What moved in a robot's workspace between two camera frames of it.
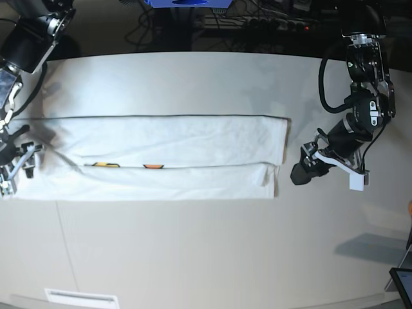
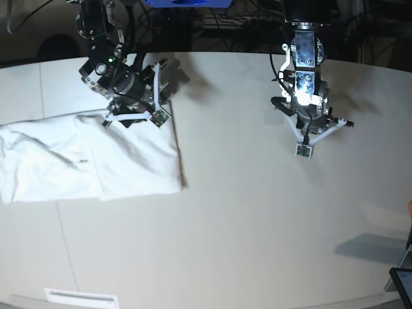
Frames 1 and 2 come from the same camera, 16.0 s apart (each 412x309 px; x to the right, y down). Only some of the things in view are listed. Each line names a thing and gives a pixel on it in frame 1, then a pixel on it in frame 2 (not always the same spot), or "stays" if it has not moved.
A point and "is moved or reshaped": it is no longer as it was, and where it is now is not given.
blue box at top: x=190 y=4 stays
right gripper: x=344 y=139 to x=311 y=120
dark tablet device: x=402 y=278 stays
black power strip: x=281 y=24 stays
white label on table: x=70 y=299 stays
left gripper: x=9 y=150 to x=132 y=91
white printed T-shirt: x=156 y=158 is moved or reshaped
